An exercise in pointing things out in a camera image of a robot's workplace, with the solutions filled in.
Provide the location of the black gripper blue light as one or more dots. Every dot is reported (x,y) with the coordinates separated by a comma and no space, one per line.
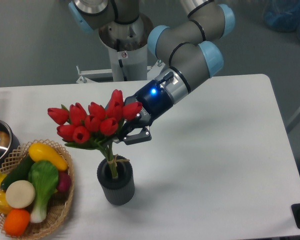
(155,102)

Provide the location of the red tulip bouquet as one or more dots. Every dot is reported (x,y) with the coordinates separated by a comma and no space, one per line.
(92,129)

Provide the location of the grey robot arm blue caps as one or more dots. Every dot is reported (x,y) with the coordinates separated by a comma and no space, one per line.
(188,52)

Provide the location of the dark grey ribbed vase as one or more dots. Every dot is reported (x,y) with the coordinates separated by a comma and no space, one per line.
(117,191)

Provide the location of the yellow squash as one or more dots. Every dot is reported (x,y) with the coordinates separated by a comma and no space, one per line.
(39,151)

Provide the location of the green bok choy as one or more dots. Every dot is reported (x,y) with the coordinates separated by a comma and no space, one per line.
(44,177)

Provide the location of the woven wicker basket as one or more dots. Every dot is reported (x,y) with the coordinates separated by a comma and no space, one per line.
(59,204)

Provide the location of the dark green cucumber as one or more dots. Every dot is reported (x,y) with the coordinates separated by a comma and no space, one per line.
(20,172)

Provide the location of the round cream white vegetable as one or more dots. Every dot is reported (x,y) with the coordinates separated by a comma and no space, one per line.
(20,194)

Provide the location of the orange fruit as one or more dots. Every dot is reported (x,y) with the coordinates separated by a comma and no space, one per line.
(16,222)

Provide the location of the yellow bell pepper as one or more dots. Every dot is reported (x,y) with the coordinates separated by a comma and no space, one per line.
(5,208)

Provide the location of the blue plastic bag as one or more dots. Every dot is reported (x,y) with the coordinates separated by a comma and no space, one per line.
(282,16)

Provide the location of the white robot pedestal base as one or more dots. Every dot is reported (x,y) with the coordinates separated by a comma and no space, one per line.
(128,53)

